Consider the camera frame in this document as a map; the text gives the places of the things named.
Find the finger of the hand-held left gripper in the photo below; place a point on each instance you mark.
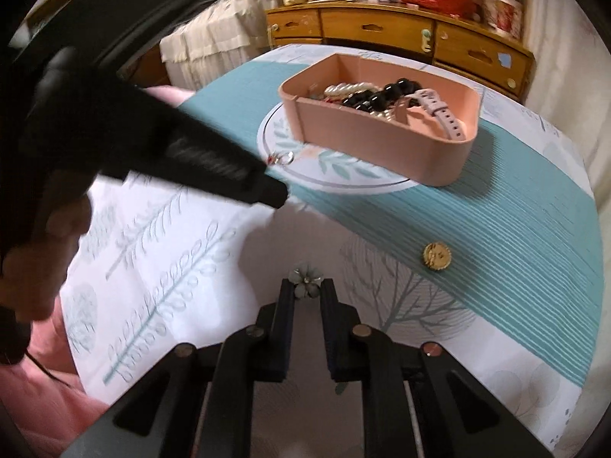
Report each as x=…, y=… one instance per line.
x=205, y=157

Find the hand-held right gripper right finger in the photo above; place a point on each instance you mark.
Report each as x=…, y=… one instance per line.
x=329, y=324

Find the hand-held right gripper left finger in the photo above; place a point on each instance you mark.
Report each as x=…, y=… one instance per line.
x=285, y=324

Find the small flower brooch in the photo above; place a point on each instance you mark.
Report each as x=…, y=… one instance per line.
x=305, y=282

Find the gold round brooch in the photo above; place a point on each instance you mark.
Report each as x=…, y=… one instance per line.
x=437, y=257

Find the pink plastic tray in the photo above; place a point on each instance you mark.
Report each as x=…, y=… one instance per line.
x=372, y=143

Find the person's left hand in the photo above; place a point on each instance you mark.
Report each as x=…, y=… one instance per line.
x=52, y=257

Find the white lace cover cloth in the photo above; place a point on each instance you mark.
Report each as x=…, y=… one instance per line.
x=215, y=43

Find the round leaf print mat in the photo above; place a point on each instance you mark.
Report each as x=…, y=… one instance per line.
x=334, y=167

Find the tree print tablecloth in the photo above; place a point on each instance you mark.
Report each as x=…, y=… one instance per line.
x=477, y=200

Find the wooden desk with drawers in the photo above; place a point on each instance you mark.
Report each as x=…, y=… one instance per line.
x=382, y=26

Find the pink bedspread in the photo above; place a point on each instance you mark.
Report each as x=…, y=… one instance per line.
x=47, y=405

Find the white leaf print curtain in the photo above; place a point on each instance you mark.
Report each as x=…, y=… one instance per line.
x=563, y=81

